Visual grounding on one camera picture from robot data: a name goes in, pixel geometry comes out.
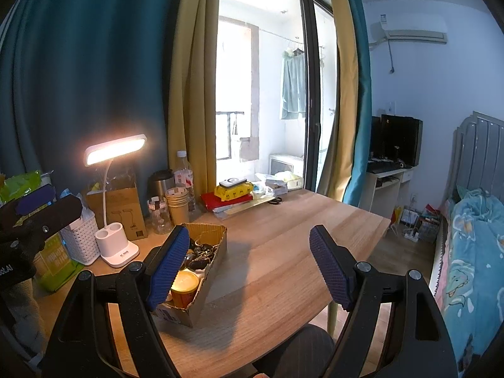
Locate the stack of paper cups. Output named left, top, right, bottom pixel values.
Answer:
left=164, top=187, right=190, bottom=225

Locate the bunch of keys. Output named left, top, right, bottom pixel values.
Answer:
left=191, top=240, right=219, bottom=256

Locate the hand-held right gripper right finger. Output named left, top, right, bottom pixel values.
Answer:
left=308, top=224, right=459, bottom=378

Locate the white tissue pack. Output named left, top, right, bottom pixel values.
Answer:
left=265, top=180, right=289, bottom=196

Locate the person's left forearm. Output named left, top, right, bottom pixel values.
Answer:
left=0, top=279, right=48, bottom=367

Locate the brown lamp carton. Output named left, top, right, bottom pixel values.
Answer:
left=84, top=183, right=148, bottom=242

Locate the black sliding door frame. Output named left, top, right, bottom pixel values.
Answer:
left=299, top=0, right=339, bottom=195

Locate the red can with gold lid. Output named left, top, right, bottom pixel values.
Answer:
left=170, top=271, right=201, bottom=308

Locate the clear document sleeve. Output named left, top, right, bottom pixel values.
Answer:
left=213, top=197, right=276, bottom=220

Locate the blue cartoon printed blanket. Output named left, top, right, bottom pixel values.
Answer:
left=443, top=189, right=504, bottom=367

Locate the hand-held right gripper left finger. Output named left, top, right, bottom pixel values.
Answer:
left=41, top=224, right=191, bottom=378

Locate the white balcony appliance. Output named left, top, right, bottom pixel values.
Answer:
left=269, top=153, right=305, bottom=172

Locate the white desk lamp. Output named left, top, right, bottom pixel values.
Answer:
left=84, top=134, right=147, bottom=268

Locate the hanging pale green towel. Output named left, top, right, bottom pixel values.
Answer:
left=279, top=49, right=307, bottom=121

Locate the white computer desk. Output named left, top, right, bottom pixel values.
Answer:
left=364, top=161, right=416, bottom=217

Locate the wristwatch with dark leather strap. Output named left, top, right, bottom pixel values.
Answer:
left=184, top=253, right=215, bottom=272

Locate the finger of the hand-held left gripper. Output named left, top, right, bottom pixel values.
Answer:
left=0, top=195, right=83, bottom=245
left=15, top=184, right=56, bottom=215

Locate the grey padded headboard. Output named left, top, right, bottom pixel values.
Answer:
left=447, top=111, right=504, bottom=205

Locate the black computer monitor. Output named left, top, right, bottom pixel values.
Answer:
left=371, top=114, right=424, bottom=168

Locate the clear water bottle red label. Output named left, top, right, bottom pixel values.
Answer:
left=174, top=150, right=196, bottom=211

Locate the white plastic basket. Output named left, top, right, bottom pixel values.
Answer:
left=59, top=209, right=101, bottom=265

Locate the white air conditioner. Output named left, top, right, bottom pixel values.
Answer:
left=370, top=20, right=449, bottom=45

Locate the cardboard box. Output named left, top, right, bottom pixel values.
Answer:
left=152, top=222, right=229, bottom=328

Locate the yellow wipes pack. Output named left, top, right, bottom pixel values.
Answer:
left=215, top=181, right=253, bottom=199

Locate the pale yellow tissue box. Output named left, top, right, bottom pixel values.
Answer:
left=276, top=171, right=304, bottom=190

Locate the steel thermos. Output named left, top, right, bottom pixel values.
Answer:
left=147, top=169, right=176, bottom=201

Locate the wide yellow curtain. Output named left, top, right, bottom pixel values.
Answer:
left=167, top=0, right=221, bottom=198

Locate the green carton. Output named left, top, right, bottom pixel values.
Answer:
left=33, top=232, right=79, bottom=293

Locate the narrow yellow curtain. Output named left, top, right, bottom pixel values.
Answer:
left=323, top=0, right=359, bottom=201

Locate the dark round chair seat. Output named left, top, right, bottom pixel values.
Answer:
left=252, top=325, right=335, bottom=378

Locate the narrow teal curtain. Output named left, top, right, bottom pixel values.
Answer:
left=342, top=0, right=373, bottom=211

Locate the wide teal curtain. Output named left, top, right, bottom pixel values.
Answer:
left=0, top=0, right=186, bottom=190

